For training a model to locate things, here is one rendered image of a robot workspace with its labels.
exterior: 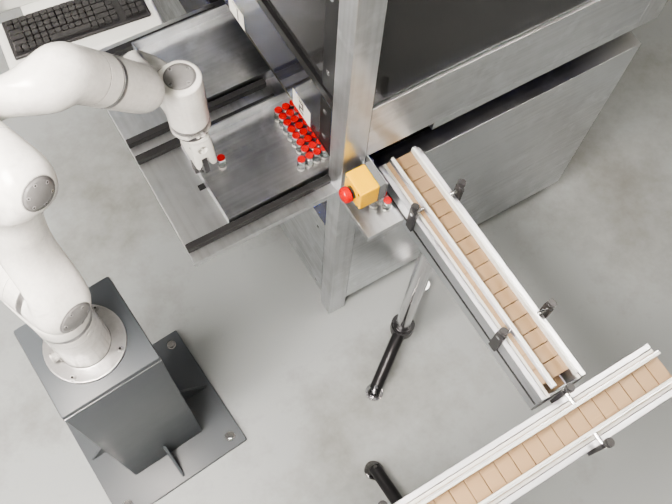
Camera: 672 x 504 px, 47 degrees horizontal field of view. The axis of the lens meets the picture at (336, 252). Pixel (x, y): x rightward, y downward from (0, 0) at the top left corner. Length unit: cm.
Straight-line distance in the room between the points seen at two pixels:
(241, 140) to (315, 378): 99
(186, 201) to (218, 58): 45
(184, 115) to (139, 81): 21
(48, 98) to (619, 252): 233
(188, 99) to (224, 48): 75
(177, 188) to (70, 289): 60
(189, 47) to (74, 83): 104
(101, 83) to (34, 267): 35
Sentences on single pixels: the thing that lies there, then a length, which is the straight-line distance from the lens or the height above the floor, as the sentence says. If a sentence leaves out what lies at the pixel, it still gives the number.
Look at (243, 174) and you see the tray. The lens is 199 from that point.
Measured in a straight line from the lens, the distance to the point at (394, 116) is 178.
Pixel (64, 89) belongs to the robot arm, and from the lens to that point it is 121.
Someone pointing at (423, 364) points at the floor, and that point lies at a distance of 274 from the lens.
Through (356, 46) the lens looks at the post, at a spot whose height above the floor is 145.
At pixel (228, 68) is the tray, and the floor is 88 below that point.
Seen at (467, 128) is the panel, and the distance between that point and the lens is 211.
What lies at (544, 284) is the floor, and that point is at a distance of 294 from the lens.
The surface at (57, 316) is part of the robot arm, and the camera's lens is 148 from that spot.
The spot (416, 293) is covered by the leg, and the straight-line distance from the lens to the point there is 230.
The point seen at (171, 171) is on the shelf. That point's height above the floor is 88.
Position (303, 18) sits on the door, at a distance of 169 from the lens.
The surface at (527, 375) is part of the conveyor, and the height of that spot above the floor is 93.
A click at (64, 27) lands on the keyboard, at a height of 83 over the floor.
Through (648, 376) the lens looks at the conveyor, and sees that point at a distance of 190.
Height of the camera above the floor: 260
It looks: 66 degrees down
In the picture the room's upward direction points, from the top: 6 degrees clockwise
